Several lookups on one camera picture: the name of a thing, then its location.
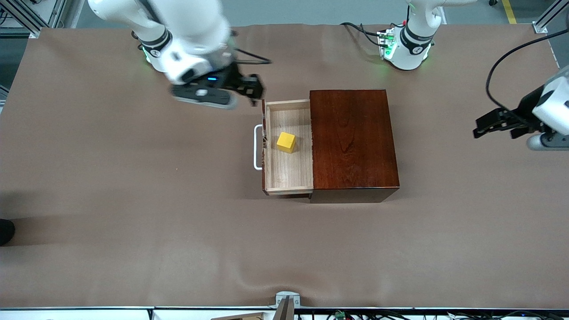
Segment yellow block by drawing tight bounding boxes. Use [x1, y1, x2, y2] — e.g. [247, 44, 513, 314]
[276, 132, 297, 154]

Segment light wood drawer white handle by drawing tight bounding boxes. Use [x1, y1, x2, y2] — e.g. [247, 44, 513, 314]
[253, 99, 315, 196]

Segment dark brown wooden cabinet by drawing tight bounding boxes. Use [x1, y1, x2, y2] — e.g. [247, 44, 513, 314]
[309, 89, 400, 204]

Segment brown table cloth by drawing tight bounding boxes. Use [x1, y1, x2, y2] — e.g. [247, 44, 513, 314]
[0, 23, 569, 309]

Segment tan wooden board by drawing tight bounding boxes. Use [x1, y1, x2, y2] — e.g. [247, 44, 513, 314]
[211, 312, 267, 320]

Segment black round shoe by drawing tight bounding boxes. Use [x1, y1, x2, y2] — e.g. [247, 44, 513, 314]
[0, 219, 16, 246]

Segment aluminium frame profile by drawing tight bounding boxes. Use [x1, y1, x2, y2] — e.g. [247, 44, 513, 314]
[533, 0, 569, 34]
[0, 0, 67, 38]

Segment black left arm base cables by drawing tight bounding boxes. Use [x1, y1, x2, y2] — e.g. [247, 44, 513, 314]
[340, 22, 394, 47]

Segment grey metal clamp bracket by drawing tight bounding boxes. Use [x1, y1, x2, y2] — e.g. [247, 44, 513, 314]
[275, 291, 301, 320]

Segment white table edge rail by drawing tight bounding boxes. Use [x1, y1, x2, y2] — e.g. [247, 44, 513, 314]
[0, 306, 569, 320]

